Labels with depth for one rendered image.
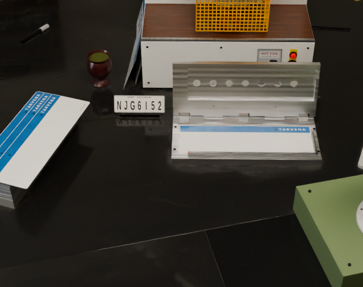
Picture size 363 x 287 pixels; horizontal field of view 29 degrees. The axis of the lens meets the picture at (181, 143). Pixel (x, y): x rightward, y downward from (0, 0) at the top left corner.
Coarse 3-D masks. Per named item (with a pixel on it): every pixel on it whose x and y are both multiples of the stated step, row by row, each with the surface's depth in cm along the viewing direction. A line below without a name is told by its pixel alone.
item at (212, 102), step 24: (192, 72) 215; (216, 72) 215; (240, 72) 215; (264, 72) 215; (288, 72) 215; (312, 72) 215; (192, 96) 219; (216, 96) 219; (240, 96) 219; (264, 96) 219; (288, 96) 219; (312, 96) 218
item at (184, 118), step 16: (176, 128) 219; (176, 144) 214; (176, 160) 209; (192, 160) 209; (208, 160) 209; (224, 160) 209; (240, 160) 209; (256, 160) 209; (272, 160) 209; (288, 160) 208; (304, 160) 208; (320, 160) 208
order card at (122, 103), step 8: (120, 96) 226; (128, 96) 226; (136, 96) 226; (144, 96) 226; (152, 96) 225; (160, 96) 225; (120, 104) 226; (128, 104) 226; (136, 104) 226; (144, 104) 226; (152, 104) 226; (160, 104) 226; (128, 112) 227; (136, 112) 227; (144, 112) 227; (152, 112) 227; (160, 112) 227
